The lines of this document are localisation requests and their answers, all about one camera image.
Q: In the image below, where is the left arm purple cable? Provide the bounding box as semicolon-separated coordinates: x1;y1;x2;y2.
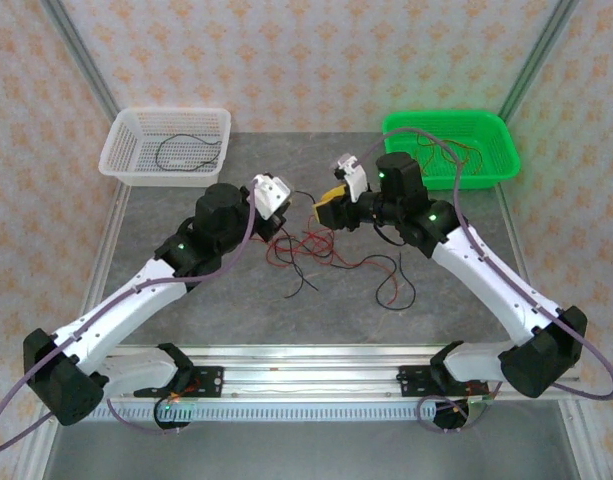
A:
0;187;260;456

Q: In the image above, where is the green plastic mesh basket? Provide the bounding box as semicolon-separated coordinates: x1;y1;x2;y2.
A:
381;109;522;192

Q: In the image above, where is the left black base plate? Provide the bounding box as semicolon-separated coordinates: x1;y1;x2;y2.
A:
135;366;225;399

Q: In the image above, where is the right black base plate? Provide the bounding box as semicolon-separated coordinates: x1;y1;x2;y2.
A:
398;364;487;399

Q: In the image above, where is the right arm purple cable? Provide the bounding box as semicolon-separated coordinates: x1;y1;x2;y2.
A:
355;127;613;435

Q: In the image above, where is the thin red cable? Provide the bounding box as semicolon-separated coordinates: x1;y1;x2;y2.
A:
263;228;337;269
414;133;462;177
435;139;487;175
305;234;403;307

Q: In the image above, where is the aluminium mounting rail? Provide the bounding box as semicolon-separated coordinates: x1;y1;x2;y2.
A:
100;344;580;404

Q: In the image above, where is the aluminium table side rail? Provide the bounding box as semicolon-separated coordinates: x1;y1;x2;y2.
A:
80;184;132;321
493;182;542;301

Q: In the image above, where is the white plastic mesh basket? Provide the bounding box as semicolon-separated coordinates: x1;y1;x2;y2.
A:
97;106;232;189

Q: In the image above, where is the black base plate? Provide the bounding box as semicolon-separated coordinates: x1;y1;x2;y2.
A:
398;364;487;399
135;366;225;399

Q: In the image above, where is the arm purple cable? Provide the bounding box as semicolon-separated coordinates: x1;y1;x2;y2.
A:
355;127;613;435
0;187;260;456

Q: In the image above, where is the white slotted cable duct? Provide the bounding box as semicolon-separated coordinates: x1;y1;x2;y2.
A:
93;402;437;423

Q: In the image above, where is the aluminium frame post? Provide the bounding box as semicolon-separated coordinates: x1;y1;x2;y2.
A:
498;0;582;121
40;0;122;121

